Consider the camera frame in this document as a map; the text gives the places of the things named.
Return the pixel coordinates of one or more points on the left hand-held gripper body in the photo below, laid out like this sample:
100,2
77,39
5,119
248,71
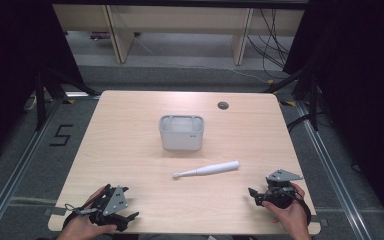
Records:
113,201

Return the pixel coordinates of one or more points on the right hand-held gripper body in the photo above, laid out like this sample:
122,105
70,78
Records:
280,191

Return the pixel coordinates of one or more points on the person's right hand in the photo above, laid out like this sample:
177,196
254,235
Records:
291,216

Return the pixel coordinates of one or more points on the person's left hand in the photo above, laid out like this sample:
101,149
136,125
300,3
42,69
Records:
80,226

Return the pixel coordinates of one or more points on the white electric toothbrush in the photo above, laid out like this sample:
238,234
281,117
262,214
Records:
210,169

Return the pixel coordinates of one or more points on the white plastic holder box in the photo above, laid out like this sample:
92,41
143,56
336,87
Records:
181,136

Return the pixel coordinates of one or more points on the black metal stand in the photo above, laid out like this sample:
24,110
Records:
41,100
308,93

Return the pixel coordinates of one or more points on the aluminium floor rail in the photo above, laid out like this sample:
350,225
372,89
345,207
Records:
13,180
333,173

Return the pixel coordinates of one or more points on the light wooden desk frame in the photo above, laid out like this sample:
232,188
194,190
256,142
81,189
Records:
180,20

